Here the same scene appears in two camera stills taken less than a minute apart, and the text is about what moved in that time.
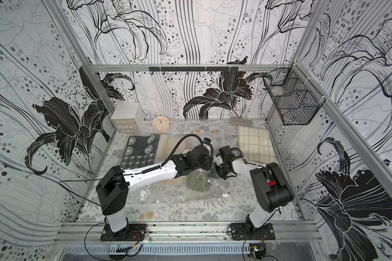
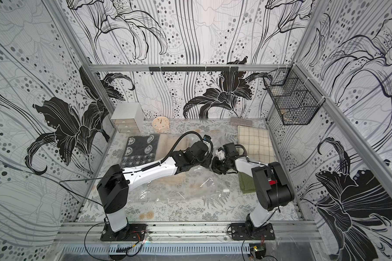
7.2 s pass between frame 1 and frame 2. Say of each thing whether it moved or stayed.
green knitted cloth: moved
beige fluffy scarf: stayed
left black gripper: stayed
